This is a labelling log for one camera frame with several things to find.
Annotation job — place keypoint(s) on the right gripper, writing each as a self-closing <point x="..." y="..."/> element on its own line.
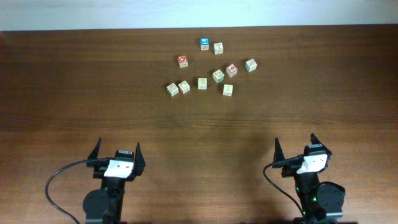
<point x="278" y="153"/>

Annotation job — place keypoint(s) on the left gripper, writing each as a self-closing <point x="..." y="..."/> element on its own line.
<point x="138" y="163"/>

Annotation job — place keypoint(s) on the wooden block letter I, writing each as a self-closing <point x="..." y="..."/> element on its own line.
<point x="227" y="90"/>

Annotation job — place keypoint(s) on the wooden block with apple picture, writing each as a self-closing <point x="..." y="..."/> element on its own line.
<point x="184" y="87"/>

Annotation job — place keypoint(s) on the green edged picture block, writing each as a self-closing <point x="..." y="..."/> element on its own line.
<point x="218" y="76"/>

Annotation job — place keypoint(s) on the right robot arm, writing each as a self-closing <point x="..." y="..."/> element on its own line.
<point x="319" y="202"/>

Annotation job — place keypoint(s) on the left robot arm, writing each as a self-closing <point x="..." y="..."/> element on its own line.
<point x="104" y="205"/>

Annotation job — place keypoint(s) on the green sided wooden block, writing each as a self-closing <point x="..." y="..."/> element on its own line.
<point x="250" y="65"/>

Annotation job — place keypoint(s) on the red number nine block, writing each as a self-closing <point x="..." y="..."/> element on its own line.
<point x="231" y="70"/>

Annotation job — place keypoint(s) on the red top wooden block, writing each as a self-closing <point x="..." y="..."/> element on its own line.
<point x="182" y="61"/>

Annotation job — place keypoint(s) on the plain wooden block letter J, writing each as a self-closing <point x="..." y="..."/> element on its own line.
<point x="218" y="48"/>

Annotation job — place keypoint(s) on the blue top wooden block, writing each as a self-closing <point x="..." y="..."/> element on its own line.
<point x="204" y="43"/>

